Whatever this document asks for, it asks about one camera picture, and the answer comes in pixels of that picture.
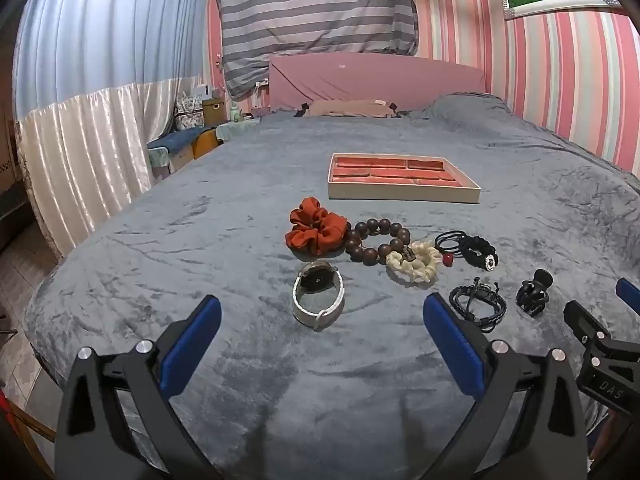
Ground black braided cord bracelet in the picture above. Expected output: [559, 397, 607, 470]
[448, 280, 508, 332]

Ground blue folded cloth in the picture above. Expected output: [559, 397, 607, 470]
[147, 127, 206, 154]

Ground orange fabric scrunchie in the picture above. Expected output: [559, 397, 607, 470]
[285, 196, 350, 256]

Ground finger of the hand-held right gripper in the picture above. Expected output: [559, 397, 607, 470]
[616, 277, 640, 313]
[564, 300, 640, 377]

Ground thick black rhinestone hair tie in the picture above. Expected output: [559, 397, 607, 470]
[459, 235, 499, 272]

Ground red lined jewelry tray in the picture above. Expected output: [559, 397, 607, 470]
[327, 152, 482, 204]

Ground cream braided scrunchie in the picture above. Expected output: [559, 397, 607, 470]
[385, 240, 443, 285]

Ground brown cardboard box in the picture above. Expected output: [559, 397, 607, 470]
[201, 97, 225, 126]

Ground floral patterned storage box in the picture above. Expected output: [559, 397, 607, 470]
[174, 92, 206, 131]

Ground cream satin curtain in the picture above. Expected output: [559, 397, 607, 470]
[17, 77, 206, 259]

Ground grey striped hanging duvet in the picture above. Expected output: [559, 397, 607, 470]
[212, 0, 419, 99]

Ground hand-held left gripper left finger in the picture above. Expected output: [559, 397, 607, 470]
[55, 295, 223, 480]

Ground pink headboard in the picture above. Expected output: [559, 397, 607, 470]
[269, 54, 486, 113]

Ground blue curtain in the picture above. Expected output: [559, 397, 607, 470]
[12, 0, 212, 122]

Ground wristwatch with white band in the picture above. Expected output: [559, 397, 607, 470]
[292, 261, 346, 331]

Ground tan pillow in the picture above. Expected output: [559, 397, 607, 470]
[299, 99, 401, 120]

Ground thin black red-bead hair tie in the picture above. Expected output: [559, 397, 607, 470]
[434, 230, 471, 267]

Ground orange wooden stool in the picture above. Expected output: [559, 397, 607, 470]
[192, 130, 222, 161]

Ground light green cloth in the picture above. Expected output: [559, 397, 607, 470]
[215, 119, 262, 143]

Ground black hair claw clip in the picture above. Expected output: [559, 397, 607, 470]
[516, 269, 553, 317]

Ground dark wooden bead bracelet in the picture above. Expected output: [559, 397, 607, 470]
[345, 217, 412, 263]

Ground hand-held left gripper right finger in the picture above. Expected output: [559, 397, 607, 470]
[422, 292, 588, 480]

